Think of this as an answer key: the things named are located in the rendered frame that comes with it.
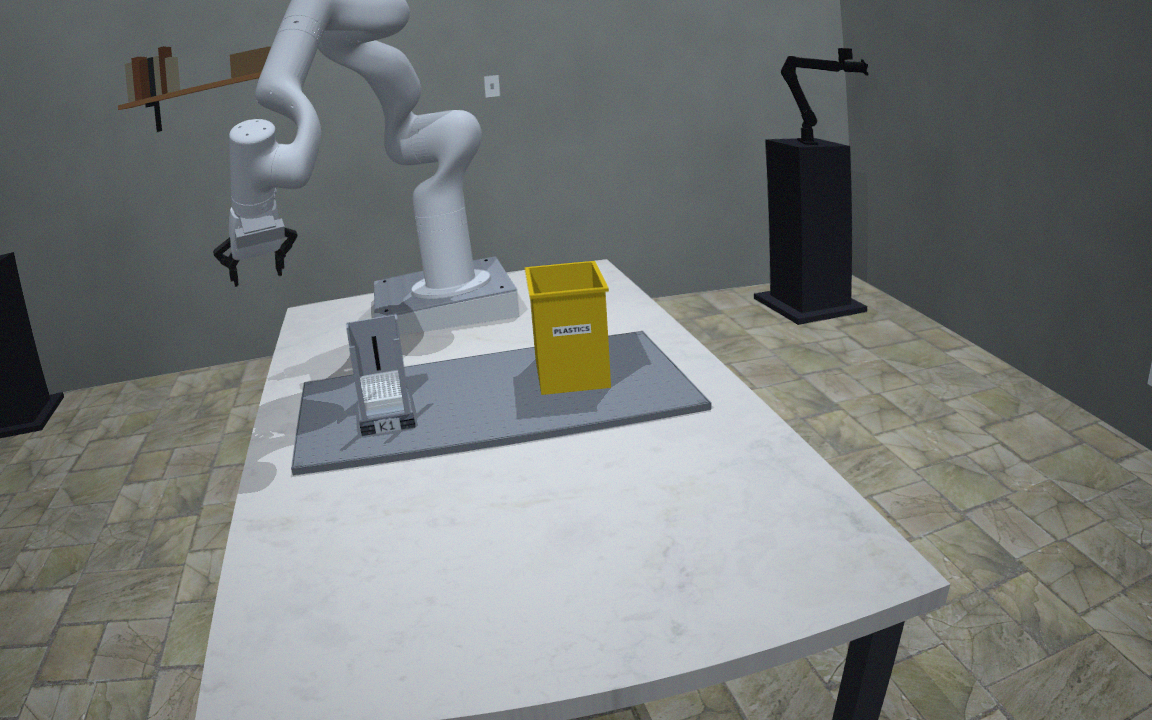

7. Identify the yellow open-top bin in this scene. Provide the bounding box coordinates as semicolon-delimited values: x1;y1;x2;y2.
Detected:
525;262;611;395

